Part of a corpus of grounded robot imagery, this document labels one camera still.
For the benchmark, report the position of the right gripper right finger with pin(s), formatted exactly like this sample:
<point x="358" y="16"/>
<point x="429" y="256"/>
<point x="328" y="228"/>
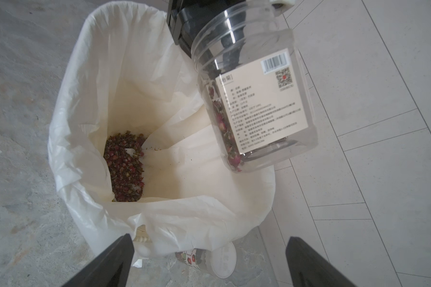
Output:
<point x="309" y="269"/>

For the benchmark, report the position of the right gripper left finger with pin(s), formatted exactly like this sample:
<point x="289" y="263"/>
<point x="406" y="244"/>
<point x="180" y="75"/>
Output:
<point x="109" y="269"/>

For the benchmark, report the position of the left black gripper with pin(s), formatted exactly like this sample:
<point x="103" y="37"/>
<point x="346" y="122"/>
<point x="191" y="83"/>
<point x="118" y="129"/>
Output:
<point x="188" y="18"/>

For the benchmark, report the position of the black lidded glass jar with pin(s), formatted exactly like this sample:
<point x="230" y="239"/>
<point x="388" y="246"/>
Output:
<point x="253" y="87"/>

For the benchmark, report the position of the dried flower tea pile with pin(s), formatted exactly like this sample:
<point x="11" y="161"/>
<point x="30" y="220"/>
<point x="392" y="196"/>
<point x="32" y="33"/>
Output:
<point x="123" y="154"/>

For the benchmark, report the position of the cream woven waste bin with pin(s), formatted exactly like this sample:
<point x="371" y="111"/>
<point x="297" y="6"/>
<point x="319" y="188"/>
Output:
<point x="142" y="241"/>

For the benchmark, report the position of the white plastic bin liner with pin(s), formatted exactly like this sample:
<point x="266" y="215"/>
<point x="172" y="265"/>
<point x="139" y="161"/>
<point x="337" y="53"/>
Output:
<point x="126" y="74"/>

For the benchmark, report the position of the white lidded glass jar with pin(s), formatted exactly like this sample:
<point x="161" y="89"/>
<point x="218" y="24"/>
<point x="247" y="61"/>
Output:
<point x="220" y="263"/>

